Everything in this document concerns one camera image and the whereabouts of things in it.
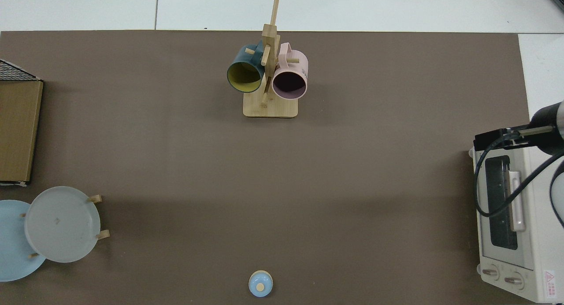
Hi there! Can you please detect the pale toaster oven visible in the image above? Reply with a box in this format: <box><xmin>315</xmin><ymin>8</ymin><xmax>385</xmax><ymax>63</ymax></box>
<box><xmin>468</xmin><ymin>140</ymin><xmax>564</xmax><ymax>304</ymax></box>

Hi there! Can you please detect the brown table cloth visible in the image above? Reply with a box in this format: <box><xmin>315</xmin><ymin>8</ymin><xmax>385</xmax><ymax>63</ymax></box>
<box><xmin>0</xmin><ymin>30</ymin><xmax>531</xmax><ymax>305</ymax></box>

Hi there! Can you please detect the pink cup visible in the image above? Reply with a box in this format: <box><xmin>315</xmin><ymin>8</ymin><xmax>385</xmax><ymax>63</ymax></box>
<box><xmin>271</xmin><ymin>42</ymin><xmax>308</xmax><ymax>100</ymax></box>

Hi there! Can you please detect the wooden cup stand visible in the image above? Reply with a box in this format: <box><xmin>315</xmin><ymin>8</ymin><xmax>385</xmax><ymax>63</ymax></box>
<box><xmin>243</xmin><ymin>0</ymin><xmax>300</xmax><ymax>119</ymax></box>

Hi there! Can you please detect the dark teal cup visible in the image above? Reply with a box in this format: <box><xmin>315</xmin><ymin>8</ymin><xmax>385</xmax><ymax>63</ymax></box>
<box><xmin>226</xmin><ymin>40</ymin><xmax>266</xmax><ymax>93</ymax></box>

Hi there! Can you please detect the small blue round thing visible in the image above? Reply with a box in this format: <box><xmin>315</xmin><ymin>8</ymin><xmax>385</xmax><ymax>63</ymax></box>
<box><xmin>248</xmin><ymin>270</ymin><xmax>274</xmax><ymax>298</ymax></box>

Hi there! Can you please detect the wooden plate rack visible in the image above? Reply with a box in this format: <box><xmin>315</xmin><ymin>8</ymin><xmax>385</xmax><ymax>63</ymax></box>
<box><xmin>19</xmin><ymin>194</ymin><xmax>111</xmax><ymax>258</ymax></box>

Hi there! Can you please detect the grey plate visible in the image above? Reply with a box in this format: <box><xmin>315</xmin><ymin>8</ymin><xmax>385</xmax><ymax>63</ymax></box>
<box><xmin>24</xmin><ymin>186</ymin><xmax>101</xmax><ymax>264</ymax></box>

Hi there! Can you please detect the light blue plate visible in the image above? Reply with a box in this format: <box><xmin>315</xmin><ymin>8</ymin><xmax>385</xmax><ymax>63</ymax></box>
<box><xmin>0</xmin><ymin>200</ymin><xmax>47</xmax><ymax>282</ymax></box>

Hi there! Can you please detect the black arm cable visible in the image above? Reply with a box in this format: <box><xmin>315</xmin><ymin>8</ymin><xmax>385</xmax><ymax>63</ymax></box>
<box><xmin>475</xmin><ymin>133</ymin><xmax>564</xmax><ymax>230</ymax></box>

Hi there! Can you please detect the wire basket with wooden floor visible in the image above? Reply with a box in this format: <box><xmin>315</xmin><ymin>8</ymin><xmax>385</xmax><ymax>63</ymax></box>
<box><xmin>0</xmin><ymin>59</ymin><xmax>45</xmax><ymax>186</ymax></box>

